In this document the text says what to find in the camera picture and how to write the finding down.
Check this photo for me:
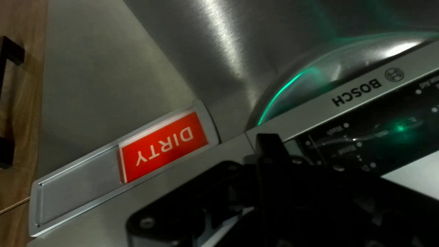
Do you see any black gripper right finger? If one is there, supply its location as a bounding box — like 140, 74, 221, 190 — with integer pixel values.
273, 132, 295, 173

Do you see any black cabinet door handle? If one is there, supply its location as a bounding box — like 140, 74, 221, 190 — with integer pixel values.
0, 34, 26, 170

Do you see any wooden drawer front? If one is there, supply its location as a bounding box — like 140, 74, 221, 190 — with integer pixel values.
0, 196, 33, 247

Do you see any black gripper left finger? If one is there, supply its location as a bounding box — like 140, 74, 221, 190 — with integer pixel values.
253, 132, 279, 169

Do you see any stainless steel Bosch dishwasher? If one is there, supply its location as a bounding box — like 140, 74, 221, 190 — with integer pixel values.
26, 0, 439, 247

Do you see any wooden cabinet door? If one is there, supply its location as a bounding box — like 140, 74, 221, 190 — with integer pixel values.
0, 0, 50, 216

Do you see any silver red dirty sign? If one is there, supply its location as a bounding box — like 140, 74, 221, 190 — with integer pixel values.
28, 99, 221, 239

